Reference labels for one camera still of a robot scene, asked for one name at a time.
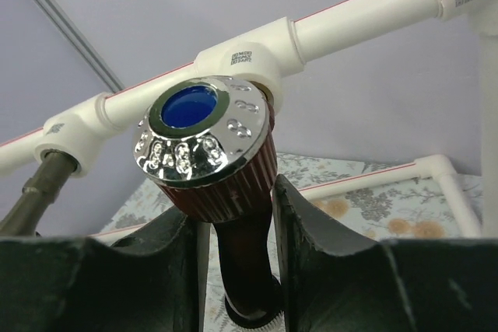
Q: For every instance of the floral patterned mat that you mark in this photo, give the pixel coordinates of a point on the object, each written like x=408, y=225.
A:
x=415, y=208

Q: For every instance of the dark grey lever faucet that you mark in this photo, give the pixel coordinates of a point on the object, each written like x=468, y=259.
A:
x=38, y=193

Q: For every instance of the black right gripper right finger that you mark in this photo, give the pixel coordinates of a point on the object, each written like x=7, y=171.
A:
x=334, y=279

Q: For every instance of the brown faucet chrome knob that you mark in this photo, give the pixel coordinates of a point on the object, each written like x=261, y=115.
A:
x=207, y=144

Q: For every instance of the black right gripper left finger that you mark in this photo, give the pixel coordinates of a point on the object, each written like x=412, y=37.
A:
x=151, y=280

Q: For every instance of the white PVC pipe frame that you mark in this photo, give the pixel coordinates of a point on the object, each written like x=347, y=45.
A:
x=266, y=55

